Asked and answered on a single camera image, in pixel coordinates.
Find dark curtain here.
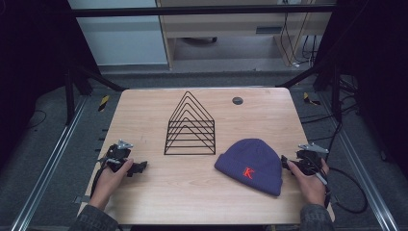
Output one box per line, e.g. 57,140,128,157
0,0,101,167
316,0,408,181

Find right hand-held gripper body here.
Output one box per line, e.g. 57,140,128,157
293,142,330,177

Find person's right hand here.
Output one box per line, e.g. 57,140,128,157
287,158,330,208

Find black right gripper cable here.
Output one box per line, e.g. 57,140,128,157
322,167,370,215

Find light wooden desk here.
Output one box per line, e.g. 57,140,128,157
155,0,338,70

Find yellow black striped tape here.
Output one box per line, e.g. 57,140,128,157
302,91,322,107
97,94,111,113

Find person's left hand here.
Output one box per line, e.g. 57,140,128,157
89,158,135,212

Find black horizontal metal bar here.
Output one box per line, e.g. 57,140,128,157
71,4,337,18

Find white cabinet panel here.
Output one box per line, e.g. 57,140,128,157
67,0,169,67

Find purple knit beanie hat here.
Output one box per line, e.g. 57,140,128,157
214,138,284,197

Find thin black floor cable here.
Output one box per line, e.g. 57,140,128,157
26,109,48,130

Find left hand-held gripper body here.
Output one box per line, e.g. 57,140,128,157
99,139,135,173

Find black floor cables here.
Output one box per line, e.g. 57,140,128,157
299,76,365,142

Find aluminium floor rail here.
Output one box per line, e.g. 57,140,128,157
319,91,401,231
10,95,89,231

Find black wire file rack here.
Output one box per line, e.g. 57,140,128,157
164,90,217,156

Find black metal stand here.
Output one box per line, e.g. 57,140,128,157
63,62,128,127
275,59,344,123

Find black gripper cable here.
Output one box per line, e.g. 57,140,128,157
322,167,370,215
89,157,109,198

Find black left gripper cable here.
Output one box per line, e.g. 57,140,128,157
89,157,109,198

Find hanging black desk cables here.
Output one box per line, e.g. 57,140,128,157
279,12,319,67

